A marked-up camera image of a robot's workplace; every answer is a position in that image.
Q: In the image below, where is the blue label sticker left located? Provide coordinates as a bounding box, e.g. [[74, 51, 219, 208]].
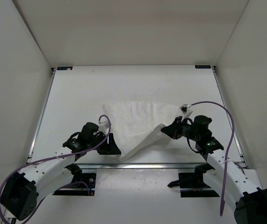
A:
[[56, 66, 73, 70]]

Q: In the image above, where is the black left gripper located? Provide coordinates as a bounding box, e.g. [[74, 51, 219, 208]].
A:
[[88, 131, 122, 154]]

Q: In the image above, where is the blue label sticker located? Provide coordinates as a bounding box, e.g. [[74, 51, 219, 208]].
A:
[[56, 66, 73, 70], [195, 65, 211, 69]]

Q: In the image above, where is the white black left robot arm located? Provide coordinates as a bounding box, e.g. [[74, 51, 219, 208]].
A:
[[0, 119, 121, 222]]

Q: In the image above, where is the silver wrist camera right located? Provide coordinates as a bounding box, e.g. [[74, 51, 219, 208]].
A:
[[179, 104, 193, 120]]

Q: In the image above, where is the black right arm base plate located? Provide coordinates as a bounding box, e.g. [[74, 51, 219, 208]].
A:
[[168, 163, 219, 198]]

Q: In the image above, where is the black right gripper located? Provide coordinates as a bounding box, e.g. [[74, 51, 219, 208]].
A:
[[161, 116, 199, 142]]

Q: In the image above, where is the white pleated skirt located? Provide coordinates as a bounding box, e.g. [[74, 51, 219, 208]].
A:
[[103, 101, 181, 162]]

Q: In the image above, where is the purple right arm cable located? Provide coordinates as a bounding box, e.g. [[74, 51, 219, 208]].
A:
[[187, 101, 246, 217]]

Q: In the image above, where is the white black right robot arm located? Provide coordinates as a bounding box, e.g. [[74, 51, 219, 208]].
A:
[[161, 115, 267, 224]]

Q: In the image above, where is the blue label sticker right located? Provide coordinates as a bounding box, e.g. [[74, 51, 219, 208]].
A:
[[195, 65, 211, 69]]

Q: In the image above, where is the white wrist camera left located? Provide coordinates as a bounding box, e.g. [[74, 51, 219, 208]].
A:
[[98, 120, 111, 134]]

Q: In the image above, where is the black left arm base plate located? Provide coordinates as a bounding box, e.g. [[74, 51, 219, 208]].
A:
[[53, 164, 97, 196]]

